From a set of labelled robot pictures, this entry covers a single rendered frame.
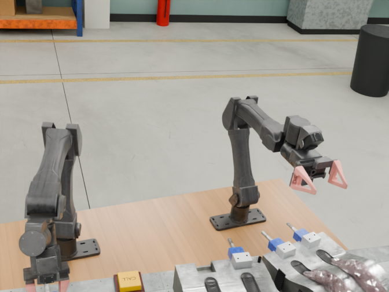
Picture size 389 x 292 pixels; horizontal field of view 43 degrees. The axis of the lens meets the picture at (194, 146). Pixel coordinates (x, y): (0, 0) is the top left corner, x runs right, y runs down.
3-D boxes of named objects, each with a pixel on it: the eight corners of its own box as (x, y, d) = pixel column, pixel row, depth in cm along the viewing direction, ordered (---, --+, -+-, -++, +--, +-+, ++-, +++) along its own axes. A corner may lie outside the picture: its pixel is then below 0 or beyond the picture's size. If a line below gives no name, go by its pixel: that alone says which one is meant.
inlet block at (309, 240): (279, 231, 169) (282, 218, 166) (290, 227, 172) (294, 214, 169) (306, 255, 160) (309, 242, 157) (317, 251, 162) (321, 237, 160)
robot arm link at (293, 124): (320, 124, 135) (296, 105, 145) (293, 128, 132) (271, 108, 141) (310, 160, 141) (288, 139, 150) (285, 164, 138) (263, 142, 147)
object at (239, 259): (220, 245, 154) (222, 232, 152) (235, 244, 156) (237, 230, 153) (233, 276, 144) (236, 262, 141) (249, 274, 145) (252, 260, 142)
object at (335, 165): (357, 175, 128) (334, 156, 135) (334, 178, 125) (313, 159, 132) (349, 196, 131) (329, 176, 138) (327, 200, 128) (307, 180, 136)
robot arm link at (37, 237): (54, 257, 107) (57, 201, 106) (13, 255, 106) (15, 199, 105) (63, 244, 118) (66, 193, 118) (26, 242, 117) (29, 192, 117)
